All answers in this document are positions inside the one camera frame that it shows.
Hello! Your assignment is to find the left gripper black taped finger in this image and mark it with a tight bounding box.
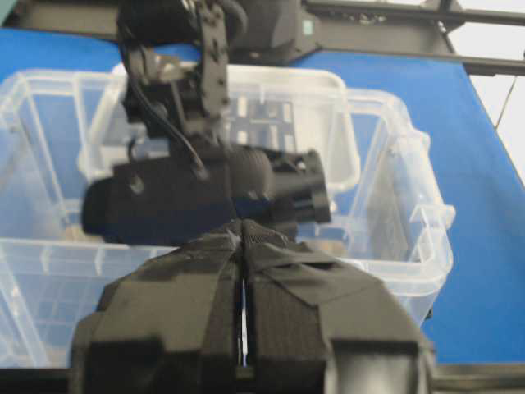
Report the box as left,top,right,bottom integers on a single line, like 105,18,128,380
242,221,435,393

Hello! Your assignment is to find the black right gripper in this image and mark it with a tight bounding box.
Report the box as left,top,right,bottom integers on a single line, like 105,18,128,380
68,144,331,393

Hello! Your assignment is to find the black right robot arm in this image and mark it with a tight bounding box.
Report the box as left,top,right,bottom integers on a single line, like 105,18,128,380
68,1,434,393

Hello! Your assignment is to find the clear plastic storage case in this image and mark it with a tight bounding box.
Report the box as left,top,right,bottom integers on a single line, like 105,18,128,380
1,70,455,368

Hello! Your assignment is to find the clear plastic case lid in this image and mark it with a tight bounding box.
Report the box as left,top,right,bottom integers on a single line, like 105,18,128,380
77,64,361,195

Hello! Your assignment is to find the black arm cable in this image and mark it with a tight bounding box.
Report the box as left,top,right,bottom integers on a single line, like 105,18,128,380
133,44,210,181

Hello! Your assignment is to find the black metal frame rail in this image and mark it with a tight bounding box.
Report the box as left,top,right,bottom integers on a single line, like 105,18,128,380
231,1,524,76

